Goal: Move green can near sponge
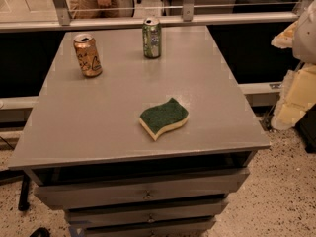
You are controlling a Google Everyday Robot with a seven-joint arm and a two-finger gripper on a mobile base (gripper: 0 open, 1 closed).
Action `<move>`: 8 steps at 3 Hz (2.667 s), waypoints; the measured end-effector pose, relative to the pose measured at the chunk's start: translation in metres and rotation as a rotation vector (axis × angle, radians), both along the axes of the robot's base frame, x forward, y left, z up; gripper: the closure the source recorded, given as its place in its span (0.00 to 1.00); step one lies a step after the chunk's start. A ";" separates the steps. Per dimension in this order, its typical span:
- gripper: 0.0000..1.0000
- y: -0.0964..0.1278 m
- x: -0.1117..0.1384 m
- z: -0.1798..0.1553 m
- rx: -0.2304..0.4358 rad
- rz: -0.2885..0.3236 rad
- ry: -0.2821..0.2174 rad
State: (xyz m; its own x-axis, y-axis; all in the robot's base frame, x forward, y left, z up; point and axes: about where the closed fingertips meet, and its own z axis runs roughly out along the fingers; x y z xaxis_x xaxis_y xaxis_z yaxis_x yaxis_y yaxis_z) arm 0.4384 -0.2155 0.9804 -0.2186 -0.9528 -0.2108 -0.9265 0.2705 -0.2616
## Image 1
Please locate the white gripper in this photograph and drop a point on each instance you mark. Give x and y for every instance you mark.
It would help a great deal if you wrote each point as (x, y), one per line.
(306, 37)

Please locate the green soda can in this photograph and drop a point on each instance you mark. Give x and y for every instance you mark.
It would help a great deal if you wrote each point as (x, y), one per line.
(151, 36)

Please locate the green and yellow sponge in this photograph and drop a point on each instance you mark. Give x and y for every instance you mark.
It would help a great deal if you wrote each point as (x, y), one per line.
(160, 119)

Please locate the orange soda can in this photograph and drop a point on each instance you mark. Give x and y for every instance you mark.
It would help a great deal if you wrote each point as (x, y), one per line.
(87, 55)

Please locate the top grey drawer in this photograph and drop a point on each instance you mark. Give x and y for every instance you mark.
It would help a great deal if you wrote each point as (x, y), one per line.
(184, 185)

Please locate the grey drawer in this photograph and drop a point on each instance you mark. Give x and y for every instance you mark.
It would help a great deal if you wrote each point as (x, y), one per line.
(176, 226)
(184, 185)
(146, 213)

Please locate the grey drawer cabinet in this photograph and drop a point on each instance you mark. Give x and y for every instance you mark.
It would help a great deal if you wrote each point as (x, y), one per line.
(87, 130)

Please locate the bottom grey drawer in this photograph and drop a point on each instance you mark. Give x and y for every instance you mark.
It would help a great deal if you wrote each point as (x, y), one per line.
(176, 226)

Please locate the person in tan trousers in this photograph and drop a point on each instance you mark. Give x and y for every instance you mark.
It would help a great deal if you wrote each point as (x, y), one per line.
(91, 9)

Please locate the middle grey drawer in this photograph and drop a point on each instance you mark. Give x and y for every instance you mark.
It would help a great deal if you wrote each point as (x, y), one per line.
(146, 213)

